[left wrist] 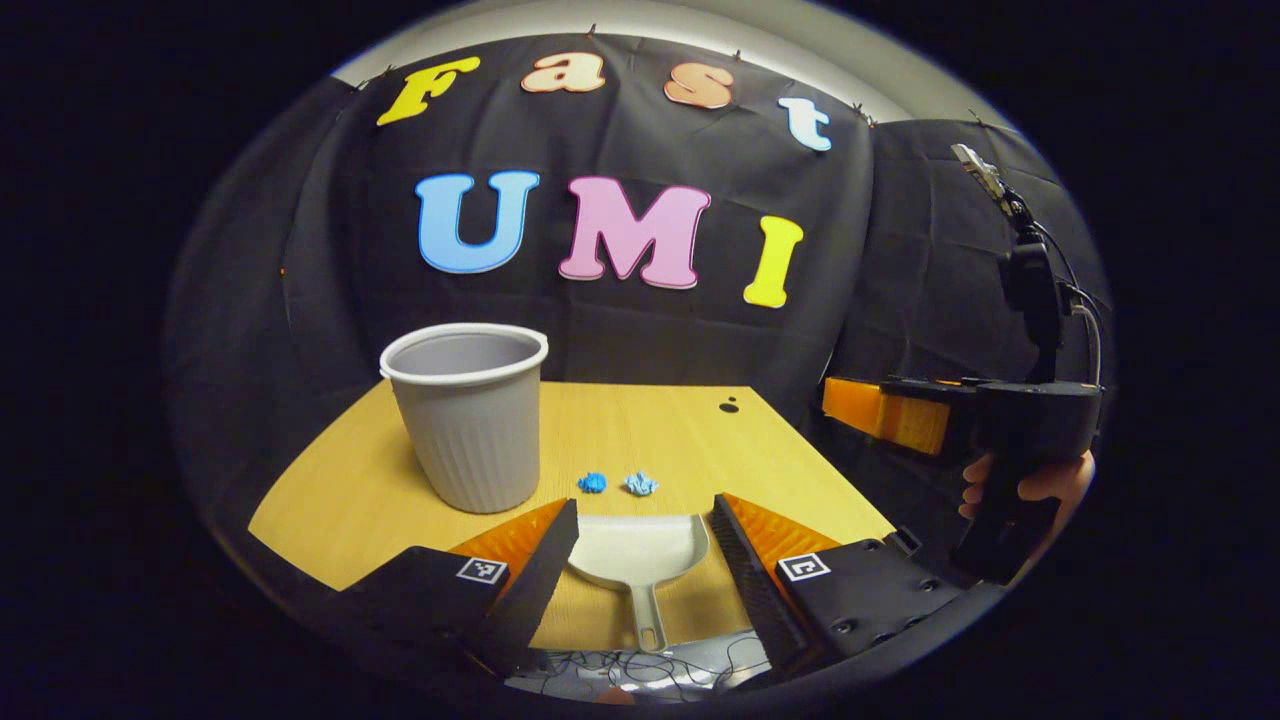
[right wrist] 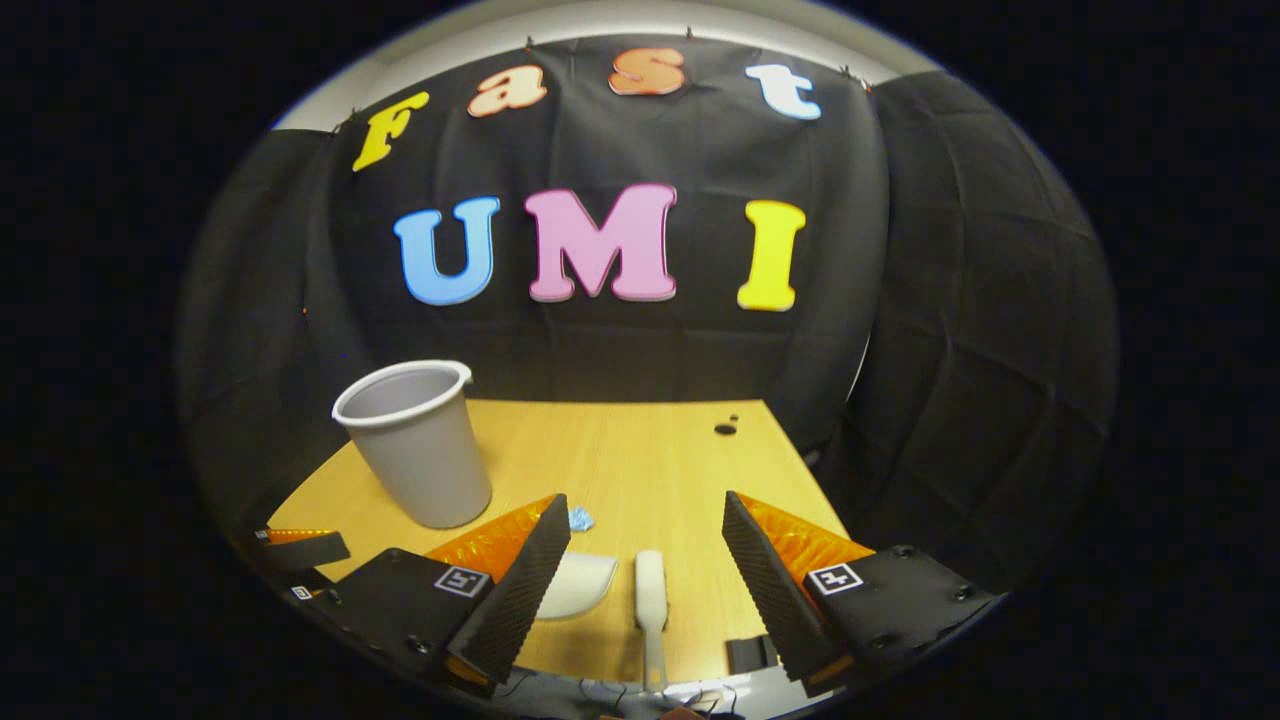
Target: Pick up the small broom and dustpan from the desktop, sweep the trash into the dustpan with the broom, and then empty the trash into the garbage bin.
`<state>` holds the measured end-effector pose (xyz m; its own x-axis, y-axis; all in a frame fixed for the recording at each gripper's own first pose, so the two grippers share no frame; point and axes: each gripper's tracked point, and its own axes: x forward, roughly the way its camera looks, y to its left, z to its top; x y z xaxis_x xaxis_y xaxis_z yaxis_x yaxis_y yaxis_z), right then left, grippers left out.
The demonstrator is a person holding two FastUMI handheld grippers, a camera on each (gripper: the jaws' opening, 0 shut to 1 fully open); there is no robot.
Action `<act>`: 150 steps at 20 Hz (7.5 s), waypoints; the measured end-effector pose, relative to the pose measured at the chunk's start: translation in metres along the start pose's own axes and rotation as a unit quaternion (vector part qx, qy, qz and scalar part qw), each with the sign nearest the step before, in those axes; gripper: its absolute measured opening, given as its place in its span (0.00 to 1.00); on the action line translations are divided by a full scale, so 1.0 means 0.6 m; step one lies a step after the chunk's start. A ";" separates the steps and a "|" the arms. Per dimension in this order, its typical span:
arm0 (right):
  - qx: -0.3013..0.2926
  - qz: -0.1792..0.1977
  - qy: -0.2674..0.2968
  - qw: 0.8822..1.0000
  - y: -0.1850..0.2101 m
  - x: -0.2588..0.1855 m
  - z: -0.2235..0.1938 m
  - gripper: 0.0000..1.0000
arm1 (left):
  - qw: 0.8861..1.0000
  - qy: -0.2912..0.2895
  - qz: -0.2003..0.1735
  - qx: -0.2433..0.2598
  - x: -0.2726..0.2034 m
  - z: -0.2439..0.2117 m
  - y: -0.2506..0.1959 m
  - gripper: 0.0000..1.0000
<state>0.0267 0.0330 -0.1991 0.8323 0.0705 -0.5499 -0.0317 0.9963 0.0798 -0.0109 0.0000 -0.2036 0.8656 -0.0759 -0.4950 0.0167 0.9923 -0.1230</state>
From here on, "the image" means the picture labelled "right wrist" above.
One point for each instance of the blue paper ball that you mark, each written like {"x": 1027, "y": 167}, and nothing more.
{"x": 580, "y": 519}

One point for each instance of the black backdrop cloth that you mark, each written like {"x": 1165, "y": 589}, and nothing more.
{"x": 620, "y": 340}

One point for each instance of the small grey broom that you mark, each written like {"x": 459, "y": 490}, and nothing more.
{"x": 651, "y": 590}

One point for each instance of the black desk clamp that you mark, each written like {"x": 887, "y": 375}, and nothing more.
{"x": 752, "y": 654}

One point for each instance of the reddish orange object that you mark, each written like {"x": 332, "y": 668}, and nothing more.
{"x": 682, "y": 714}

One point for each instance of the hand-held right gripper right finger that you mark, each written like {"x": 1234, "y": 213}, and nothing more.
{"x": 770, "y": 585}

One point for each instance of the small grey dustpan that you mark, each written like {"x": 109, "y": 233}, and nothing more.
{"x": 578, "y": 585}

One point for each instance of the wooden desktop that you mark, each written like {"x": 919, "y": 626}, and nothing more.
{"x": 640, "y": 460}

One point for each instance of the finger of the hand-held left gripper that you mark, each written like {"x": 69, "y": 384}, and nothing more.
{"x": 310, "y": 550}
{"x": 305, "y": 592}

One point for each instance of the grey plastic garbage bin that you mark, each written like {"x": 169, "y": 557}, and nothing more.
{"x": 420, "y": 450}

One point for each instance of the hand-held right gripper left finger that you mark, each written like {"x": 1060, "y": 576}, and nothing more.
{"x": 520, "y": 585}

